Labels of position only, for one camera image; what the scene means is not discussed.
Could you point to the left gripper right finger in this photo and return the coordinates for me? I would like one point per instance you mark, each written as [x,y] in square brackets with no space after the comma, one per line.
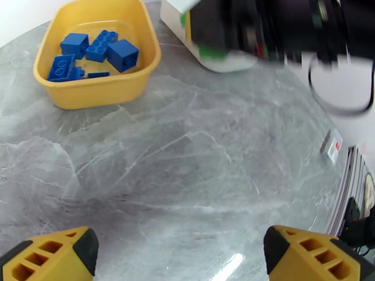
[307,259]

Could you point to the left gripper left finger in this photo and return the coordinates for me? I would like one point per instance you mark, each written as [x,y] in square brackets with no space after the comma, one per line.
[52,259]

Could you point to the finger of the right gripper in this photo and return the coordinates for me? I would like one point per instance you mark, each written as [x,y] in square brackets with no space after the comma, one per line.
[212,25]

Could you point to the green lego brick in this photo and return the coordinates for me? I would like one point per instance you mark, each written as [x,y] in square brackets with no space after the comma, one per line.
[212,52]

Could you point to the small blue lego brick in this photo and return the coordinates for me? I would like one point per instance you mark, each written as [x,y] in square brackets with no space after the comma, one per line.
[98,74]
[122,55]
[63,68]
[80,73]
[74,44]

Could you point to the long blue lego brick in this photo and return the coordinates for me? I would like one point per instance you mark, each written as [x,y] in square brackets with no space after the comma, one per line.
[101,46]

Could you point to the white plastic container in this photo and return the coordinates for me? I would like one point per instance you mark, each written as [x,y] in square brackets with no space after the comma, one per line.
[173,16]

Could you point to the beige work glove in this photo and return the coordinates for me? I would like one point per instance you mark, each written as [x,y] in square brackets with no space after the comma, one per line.
[370,192]

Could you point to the barcode label sticker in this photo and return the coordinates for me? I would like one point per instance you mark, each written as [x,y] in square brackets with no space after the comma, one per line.
[334,148]

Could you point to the yellow plastic container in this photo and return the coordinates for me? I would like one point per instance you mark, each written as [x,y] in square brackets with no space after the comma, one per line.
[96,93]

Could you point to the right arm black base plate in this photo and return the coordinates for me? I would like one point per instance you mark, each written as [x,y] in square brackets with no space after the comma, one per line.
[353,214]

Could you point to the aluminium mounting rail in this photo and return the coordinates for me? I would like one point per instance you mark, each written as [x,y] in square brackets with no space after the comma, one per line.
[348,177]

